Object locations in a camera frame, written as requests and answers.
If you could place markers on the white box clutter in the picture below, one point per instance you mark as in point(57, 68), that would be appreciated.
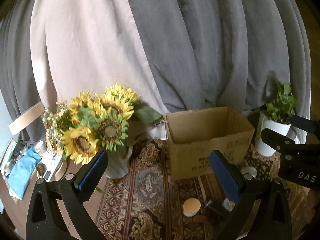
point(52, 166)

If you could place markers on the white sheer curtain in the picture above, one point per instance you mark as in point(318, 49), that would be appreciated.
point(88, 45)

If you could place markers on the silver oval pebble object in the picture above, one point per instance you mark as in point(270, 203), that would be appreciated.
point(249, 170)

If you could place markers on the grey curtain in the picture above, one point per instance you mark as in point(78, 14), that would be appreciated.
point(202, 53)

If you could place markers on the white pot green plant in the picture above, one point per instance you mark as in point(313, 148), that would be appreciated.
point(276, 116)

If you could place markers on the small jar with tan lid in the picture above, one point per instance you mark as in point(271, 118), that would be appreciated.
point(191, 207)

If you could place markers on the blue cloth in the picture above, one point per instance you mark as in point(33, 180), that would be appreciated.
point(21, 172)

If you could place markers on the brown cardboard box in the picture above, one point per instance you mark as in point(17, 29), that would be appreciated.
point(193, 135)

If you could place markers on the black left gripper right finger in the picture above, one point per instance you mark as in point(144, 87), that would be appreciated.
point(273, 219)

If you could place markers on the sunflower bouquet in grey vase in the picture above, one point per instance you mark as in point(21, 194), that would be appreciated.
point(93, 122)

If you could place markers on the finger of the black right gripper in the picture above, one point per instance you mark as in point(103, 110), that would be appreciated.
point(304, 124)
point(279, 142)

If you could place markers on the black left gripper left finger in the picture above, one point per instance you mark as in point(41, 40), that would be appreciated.
point(44, 220)

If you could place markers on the patterned oriental rug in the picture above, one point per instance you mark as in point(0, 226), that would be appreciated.
point(148, 204)

